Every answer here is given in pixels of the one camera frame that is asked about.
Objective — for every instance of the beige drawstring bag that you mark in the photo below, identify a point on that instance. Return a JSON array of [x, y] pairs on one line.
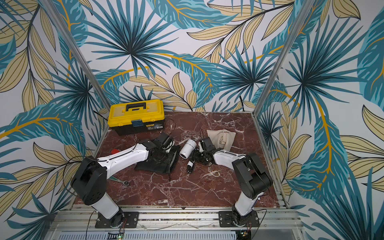
[[222, 139]]

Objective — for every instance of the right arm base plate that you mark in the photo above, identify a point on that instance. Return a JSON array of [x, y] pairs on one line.
[[231, 219]]

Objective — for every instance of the black drawstring bag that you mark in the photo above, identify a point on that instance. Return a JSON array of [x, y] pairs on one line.
[[162, 168]]

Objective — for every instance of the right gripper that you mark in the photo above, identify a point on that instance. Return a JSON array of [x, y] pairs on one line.
[[201, 153]]

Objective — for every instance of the yellow black toolbox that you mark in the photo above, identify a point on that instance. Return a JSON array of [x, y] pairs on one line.
[[137, 117]]

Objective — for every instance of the aluminium front rail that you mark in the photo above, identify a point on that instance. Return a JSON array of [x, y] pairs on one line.
[[171, 223]]

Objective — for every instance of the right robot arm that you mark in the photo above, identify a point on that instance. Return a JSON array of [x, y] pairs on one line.
[[252, 176]]

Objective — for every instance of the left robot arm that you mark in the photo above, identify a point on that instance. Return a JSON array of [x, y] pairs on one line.
[[90, 180]]

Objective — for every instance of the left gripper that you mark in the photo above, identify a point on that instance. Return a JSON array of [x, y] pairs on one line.
[[158, 160]]

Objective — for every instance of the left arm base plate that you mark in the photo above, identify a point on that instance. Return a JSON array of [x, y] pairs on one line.
[[120, 220]]

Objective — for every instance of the white hair dryer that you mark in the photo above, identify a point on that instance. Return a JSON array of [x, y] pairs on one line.
[[187, 153]]

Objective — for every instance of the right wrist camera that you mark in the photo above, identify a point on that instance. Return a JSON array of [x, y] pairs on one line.
[[201, 149]]

